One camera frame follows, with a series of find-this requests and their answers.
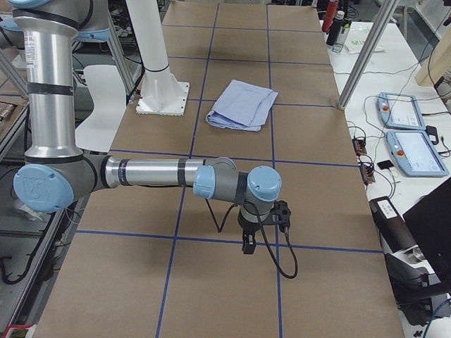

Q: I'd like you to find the clear water bottle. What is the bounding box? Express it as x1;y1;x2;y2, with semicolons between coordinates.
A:
332;19;352;53

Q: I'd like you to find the red bottle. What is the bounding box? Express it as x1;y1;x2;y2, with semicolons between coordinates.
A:
321;0;339;33

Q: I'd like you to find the aluminium frame rail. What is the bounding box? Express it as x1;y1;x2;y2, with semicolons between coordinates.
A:
1;34;136;332

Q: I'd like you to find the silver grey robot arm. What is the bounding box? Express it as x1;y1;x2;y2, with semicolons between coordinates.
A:
13;1;290;254

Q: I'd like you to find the blue teach pendant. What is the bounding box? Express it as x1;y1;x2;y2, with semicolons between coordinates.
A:
376;92;426;130
385;130;449;177

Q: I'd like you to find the white curved chair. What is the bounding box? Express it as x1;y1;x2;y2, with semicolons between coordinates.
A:
75;65;127;152

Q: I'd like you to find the lower blue teach pendant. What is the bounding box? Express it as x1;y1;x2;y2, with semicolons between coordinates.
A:
385;130;449;177

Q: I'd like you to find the upper blue teach pendant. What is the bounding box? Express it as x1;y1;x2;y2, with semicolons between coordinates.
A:
376;92;426;130

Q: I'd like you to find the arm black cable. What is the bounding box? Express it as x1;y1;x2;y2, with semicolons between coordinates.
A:
204;199;299;280

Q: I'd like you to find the black insulated bottle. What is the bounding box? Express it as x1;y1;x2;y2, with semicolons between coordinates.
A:
326;11;345;46

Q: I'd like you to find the black monitor stand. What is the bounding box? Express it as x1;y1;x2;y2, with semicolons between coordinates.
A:
385;180;450;325

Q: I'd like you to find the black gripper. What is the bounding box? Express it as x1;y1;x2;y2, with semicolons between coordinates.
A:
238;201;291;255

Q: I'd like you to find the light blue striped shirt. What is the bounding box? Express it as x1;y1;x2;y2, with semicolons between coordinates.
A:
206;80;278;132

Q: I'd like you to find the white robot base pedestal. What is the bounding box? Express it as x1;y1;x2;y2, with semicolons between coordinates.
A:
126;0;190;116

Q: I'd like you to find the dark brown rectangular box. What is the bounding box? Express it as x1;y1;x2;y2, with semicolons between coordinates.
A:
369;196;418;252

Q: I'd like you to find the grey metal frame post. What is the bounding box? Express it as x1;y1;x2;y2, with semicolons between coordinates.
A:
337;0;398;110

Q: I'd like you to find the small black phone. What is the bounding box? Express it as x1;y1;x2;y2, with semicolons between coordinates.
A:
377;160;394;170

